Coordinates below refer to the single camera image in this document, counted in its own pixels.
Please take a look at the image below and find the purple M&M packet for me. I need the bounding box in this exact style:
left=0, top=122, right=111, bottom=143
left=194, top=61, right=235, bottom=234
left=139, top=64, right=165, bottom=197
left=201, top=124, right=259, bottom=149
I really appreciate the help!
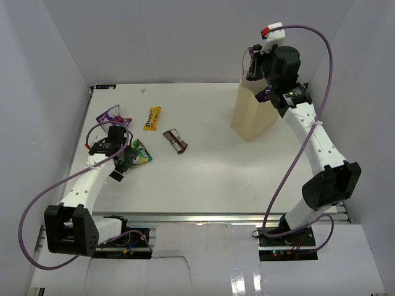
left=247, top=47, right=256, bottom=67

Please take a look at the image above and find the green snack pouch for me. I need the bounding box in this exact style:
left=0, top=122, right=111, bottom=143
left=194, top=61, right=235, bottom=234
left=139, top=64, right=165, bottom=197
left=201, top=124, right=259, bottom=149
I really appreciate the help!
left=130, top=139, right=152, bottom=165

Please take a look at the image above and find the large blue purple snack bag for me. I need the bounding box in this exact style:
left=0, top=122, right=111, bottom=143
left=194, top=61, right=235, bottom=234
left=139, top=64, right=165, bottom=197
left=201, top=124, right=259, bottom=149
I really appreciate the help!
left=255, top=86, right=271, bottom=103

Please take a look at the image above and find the brown chocolate bar wrapper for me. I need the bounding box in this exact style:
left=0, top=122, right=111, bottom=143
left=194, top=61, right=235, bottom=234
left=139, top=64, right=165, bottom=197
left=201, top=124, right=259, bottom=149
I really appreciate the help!
left=163, top=129, right=188, bottom=154

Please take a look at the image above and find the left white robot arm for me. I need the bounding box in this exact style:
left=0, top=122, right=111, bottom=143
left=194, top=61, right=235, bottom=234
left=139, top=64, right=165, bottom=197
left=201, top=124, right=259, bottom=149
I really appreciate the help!
left=44, top=125, right=138, bottom=257

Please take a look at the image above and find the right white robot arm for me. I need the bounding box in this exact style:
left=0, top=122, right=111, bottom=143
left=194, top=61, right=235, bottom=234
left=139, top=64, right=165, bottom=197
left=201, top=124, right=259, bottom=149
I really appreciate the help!
left=246, top=44, right=362, bottom=246

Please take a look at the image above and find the tan paper bag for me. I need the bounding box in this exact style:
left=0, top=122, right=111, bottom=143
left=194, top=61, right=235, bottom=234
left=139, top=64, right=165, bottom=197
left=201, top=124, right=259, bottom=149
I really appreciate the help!
left=231, top=62, right=279, bottom=142

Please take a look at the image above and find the purple white snack pouch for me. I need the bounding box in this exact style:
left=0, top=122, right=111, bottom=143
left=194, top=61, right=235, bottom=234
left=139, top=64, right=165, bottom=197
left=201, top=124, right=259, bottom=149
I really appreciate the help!
left=96, top=104, right=133, bottom=127

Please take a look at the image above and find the yellow M&M packet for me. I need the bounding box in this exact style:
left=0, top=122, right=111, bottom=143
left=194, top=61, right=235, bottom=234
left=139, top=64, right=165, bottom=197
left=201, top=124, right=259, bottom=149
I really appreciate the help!
left=143, top=106, right=162, bottom=131

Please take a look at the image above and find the black XDOF label sticker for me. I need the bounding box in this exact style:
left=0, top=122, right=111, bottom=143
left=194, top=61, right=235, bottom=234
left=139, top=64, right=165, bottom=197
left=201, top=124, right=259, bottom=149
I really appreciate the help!
left=95, top=84, right=117, bottom=89

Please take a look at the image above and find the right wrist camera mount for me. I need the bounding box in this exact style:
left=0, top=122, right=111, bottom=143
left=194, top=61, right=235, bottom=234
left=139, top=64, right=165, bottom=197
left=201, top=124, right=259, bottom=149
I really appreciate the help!
left=260, top=22, right=286, bottom=54

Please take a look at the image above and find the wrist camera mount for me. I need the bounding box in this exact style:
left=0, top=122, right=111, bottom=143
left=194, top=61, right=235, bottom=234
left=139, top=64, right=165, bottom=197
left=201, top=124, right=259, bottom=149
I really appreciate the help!
left=260, top=22, right=286, bottom=54
left=85, top=136, right=106, bottom=150

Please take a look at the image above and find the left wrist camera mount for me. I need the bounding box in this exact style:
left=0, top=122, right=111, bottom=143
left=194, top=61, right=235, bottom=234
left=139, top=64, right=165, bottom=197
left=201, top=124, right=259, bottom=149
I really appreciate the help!
left=85, top=136, right=106, bottom=150

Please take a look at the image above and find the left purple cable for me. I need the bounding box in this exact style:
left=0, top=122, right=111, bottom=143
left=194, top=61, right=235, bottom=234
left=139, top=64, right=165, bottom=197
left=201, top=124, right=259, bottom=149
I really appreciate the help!
left=18, top=121, right=130, bottom=269

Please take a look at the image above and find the purple cable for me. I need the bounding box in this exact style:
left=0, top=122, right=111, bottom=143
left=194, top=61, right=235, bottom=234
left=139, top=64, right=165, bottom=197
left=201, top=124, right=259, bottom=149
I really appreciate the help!
left=18, top=121, right=130, bottom=269
left=262, top=23, right=336, bottom=255

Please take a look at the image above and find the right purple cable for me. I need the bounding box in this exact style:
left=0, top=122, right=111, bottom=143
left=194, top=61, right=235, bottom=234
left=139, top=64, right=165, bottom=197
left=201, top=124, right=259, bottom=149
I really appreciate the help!
left=262, top=23, right=336, bottom=255

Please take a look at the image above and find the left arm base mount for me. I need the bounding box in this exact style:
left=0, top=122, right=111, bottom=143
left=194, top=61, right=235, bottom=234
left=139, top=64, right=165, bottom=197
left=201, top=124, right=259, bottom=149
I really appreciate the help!
left=92, top=215, right=155, bottom=260

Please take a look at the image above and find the aluminium table frame rail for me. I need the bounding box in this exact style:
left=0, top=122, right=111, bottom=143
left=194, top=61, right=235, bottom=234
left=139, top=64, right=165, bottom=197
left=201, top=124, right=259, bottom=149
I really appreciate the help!
left=54, top=211, right=349, bottom=226

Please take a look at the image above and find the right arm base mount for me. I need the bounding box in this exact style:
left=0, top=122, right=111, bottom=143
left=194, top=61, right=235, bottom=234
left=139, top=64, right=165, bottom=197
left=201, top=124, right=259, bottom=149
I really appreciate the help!
left=252, top=228, right=318, bottom=262

